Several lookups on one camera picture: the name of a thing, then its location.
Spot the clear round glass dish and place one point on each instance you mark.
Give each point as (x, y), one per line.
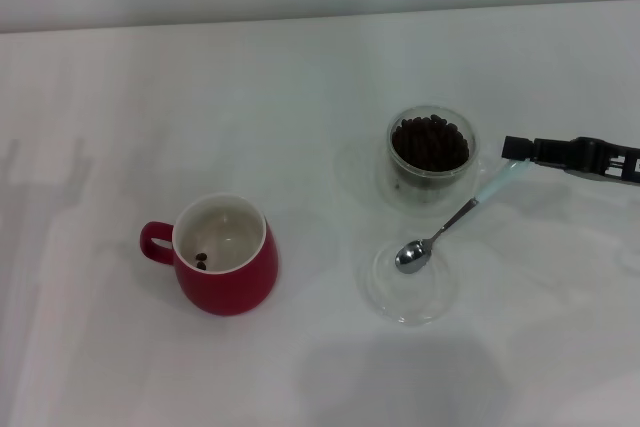
(407, 297)

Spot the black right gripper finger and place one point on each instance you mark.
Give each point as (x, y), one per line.
(575, 154)

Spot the few coffee beans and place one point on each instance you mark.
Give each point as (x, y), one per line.
(201, 261)

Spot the red ceramic mug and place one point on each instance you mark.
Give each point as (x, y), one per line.
(225, 292)

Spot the clear double-wall glass cup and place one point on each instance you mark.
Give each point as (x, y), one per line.
(425, 197)

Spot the pile of coffee beans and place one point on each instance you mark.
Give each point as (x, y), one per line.
(430, 144)

